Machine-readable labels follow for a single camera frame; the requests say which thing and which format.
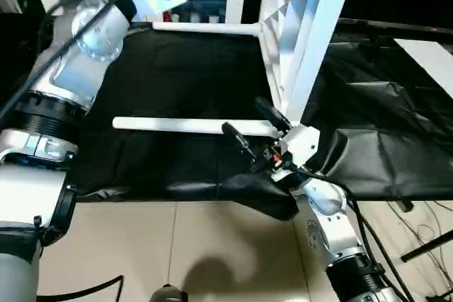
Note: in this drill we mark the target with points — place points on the black plastic mat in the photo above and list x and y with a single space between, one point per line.
184 83

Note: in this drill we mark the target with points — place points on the dark rounded robot foot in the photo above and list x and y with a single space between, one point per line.
168 294

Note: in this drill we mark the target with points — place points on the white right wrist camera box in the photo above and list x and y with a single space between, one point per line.
301 146

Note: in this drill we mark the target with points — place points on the white flat panel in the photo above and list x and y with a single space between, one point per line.
432 61

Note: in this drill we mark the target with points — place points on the dark horizontal rail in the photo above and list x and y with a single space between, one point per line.
396 27

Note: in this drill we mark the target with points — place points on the white plastic table top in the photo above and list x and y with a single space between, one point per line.
318 40

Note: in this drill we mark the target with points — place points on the white plastic table leg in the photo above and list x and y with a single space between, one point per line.
177 125
212 29

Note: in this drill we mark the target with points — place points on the black stand leg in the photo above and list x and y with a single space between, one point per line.
428 251

